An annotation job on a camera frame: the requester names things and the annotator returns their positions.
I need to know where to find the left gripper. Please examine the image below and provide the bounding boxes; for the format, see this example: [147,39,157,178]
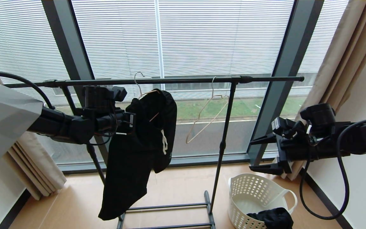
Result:
[95,111,136,135]

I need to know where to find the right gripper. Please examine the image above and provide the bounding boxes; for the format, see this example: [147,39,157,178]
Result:
[248,133,352,176]

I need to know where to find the pink clothes hanger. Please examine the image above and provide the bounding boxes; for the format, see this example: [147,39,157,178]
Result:
[186,77,229,144]
[133,71,160,123]

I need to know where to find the black drawstring shorts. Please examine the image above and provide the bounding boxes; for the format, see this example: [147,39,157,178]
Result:
[98,89,178,221]

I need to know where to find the white laundry basket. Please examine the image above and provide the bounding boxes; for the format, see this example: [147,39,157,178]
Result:
[227,173,298,229]

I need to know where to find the black clothes rack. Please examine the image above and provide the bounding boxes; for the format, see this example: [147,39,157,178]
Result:
[3,76,305,229]

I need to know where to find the black garment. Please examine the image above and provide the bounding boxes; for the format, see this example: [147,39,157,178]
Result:
[247,207,294,229]

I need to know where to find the beige curtain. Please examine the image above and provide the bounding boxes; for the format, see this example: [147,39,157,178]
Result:
[286,0,366,181]
[0,46,67,201]

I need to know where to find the window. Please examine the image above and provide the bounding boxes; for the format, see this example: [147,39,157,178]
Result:
[0,0,349,172]

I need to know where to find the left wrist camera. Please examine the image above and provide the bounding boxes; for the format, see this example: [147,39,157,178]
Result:
[110,86,128,103]

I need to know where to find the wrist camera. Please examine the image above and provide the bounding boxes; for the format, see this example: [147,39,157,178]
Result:
[110,86,128,103]
[271,116,299,138]

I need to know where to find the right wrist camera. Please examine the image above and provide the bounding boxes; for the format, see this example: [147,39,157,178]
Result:
[271,116,299,138]

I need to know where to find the black cable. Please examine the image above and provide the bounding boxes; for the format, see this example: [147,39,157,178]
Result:
[299,114,366,220]
[0,72,56,110]

